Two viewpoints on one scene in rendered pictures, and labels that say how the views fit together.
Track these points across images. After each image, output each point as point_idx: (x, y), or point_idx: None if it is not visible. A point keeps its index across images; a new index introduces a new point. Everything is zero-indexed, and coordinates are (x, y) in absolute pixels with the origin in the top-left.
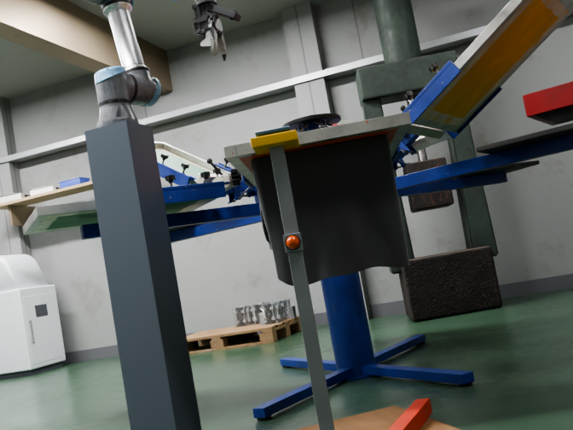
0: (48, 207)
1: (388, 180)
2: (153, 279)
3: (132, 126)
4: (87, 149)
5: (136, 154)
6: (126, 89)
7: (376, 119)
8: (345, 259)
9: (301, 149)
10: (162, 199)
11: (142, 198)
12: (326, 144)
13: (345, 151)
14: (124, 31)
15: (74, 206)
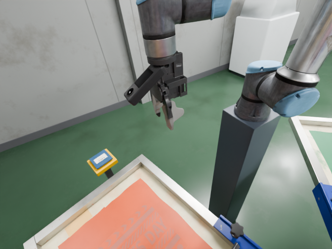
0: (291, 120)
1: None
2: (213, 176)
3: (227, 116)
4: None
5: (223, 131)
6: (248, 89)
7: (51, 223)
8: None
9: (116, 199)
10: (239, 167)
11: (220, 150)
12: (99, 211)
13: None
14: (311, 12)
15: (295, 132)
